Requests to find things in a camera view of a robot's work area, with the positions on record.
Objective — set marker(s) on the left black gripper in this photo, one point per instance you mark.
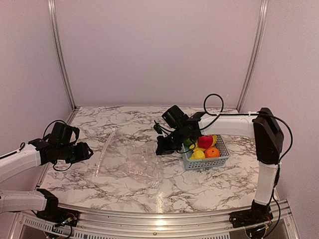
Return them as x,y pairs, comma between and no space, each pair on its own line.
82,154

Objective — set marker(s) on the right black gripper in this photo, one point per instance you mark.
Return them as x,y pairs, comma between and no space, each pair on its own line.
163,148

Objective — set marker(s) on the grey plastic basket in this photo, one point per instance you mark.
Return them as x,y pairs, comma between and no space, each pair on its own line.
207,162

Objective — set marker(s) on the clear zip top bag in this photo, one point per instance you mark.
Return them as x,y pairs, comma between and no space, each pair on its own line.
122,157

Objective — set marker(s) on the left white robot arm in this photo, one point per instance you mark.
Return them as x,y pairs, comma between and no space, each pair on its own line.
15,162

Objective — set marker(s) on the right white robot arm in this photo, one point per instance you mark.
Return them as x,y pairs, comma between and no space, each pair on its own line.
261,126

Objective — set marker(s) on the green toy watermelon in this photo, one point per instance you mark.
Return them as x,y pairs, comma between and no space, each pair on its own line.
188,142

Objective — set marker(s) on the red toy apple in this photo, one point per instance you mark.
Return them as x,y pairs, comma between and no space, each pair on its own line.
205,141

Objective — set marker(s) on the yellow toy lemon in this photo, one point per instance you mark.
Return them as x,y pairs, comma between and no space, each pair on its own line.
197,154

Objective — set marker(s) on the yellow toy banana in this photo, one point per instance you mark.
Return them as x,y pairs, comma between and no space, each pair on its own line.
193,146

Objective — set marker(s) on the orange toy orange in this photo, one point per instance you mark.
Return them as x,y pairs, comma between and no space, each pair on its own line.
212,152

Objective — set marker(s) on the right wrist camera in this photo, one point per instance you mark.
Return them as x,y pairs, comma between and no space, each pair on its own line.
157,127

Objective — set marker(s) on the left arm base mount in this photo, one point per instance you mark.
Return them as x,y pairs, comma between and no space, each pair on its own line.
60,216

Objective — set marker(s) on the front aluminium rail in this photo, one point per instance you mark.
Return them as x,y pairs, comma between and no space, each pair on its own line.
103,224

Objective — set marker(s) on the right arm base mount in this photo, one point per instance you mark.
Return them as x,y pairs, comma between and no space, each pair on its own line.
249,217

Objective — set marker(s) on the right aluminium frame post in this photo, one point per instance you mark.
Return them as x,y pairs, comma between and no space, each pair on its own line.
254,55

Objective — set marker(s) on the aluminium frame post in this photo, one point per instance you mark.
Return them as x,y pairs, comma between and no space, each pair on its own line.
59,53
254,55

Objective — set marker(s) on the left aluminium frame post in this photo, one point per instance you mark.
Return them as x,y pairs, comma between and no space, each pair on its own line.
59,53

